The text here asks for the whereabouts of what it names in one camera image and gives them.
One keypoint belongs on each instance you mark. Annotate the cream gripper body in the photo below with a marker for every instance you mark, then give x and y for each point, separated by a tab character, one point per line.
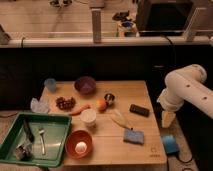
167	118

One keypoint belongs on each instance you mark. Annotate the blue sponge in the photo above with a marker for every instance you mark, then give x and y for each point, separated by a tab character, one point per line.
135	137

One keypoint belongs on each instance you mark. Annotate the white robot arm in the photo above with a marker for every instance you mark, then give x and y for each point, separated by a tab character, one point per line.
185	84

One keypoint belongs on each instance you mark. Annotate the green plastic tray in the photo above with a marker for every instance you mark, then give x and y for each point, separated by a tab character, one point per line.
56	128

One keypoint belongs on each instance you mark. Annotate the blue round object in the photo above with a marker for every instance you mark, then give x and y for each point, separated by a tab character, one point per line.
170	145

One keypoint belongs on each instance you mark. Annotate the black rectangular remote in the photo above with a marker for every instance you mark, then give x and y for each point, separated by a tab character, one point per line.
139	110

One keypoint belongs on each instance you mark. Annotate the yellow banana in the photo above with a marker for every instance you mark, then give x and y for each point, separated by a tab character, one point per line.
120	119

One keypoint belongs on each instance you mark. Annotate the wooden cutting board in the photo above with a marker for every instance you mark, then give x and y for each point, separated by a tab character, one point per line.
108	145

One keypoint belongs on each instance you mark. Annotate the small metal cup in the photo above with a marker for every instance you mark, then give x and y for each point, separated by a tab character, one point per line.
109	99

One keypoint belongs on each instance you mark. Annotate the orange fruit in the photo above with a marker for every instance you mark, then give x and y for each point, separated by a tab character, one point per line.
101	104

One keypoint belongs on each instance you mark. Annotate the white cup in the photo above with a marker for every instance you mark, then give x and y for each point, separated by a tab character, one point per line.
88	117

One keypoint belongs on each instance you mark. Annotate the orange carrot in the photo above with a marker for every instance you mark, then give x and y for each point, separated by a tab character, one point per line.
78	111

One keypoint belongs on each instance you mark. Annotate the purple bowl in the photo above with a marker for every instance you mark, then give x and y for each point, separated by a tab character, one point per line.
85	85

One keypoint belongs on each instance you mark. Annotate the red bowl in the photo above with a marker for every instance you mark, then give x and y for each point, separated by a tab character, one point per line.
78	144

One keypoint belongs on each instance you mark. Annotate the black monitor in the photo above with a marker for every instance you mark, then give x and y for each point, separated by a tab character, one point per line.
162	17

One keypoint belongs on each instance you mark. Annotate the dark grape bunch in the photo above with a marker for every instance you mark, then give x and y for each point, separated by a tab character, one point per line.
65	104

